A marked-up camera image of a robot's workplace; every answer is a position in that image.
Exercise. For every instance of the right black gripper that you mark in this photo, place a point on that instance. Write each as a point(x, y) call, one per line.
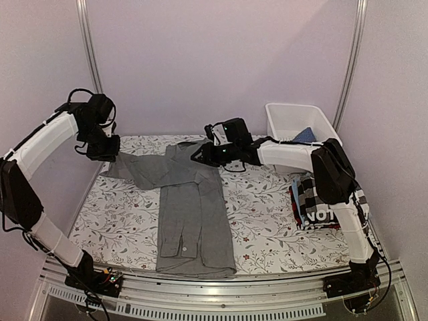
point(208, 156)

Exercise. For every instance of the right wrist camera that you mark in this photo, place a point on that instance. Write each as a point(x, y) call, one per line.
point(212, 134)

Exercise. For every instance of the grey long sleeve shirt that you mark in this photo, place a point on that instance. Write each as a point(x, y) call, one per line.
point(194, 237)

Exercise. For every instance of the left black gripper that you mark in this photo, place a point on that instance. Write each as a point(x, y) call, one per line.
point(109, 155)

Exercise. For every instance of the white plastic bin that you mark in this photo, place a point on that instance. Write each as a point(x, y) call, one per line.
point(285, 121)

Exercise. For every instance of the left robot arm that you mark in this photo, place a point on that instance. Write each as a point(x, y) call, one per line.
point(92, 123)

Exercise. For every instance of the aluminium front rail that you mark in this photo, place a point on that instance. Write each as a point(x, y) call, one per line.
point(294, 296)

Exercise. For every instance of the metal corner post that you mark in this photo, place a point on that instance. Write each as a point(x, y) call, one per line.
point(360, 17)
point(84, 22)

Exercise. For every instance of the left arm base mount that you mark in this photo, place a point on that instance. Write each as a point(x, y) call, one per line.
point(106, 282)

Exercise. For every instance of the blue dotted cloth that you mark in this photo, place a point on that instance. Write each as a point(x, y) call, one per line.
point(305, 136)

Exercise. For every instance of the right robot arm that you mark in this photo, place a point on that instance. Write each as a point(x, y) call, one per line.
point(333, 174)

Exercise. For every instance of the left metal corner post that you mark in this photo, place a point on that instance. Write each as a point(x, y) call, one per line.
point(84, 22)

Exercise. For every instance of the right metal corner post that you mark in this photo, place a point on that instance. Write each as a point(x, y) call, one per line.
point(360, 17)

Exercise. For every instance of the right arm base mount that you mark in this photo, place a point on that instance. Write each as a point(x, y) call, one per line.
point(361, 277)

